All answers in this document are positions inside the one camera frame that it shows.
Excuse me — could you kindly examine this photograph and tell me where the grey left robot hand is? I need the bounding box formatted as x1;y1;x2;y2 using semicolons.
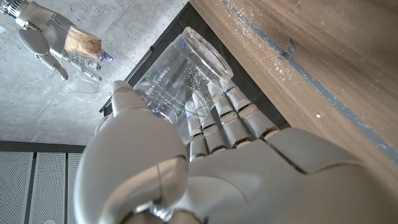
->
73;80;398;224

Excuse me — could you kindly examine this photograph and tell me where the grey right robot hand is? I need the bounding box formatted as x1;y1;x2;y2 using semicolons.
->
0;0;113;82

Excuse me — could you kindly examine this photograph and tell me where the brown sugar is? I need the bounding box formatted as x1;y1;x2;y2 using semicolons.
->
63;25;103;60

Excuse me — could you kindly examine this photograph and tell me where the clear plastic cup with sugar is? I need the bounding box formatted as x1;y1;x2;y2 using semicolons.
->
52;25;103;94

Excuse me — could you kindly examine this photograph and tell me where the black backdrop curtain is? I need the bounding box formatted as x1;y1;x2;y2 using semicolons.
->
99;1;292;147

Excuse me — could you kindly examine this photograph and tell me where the grey tape table outline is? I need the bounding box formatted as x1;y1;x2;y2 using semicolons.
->
220;0;398;166

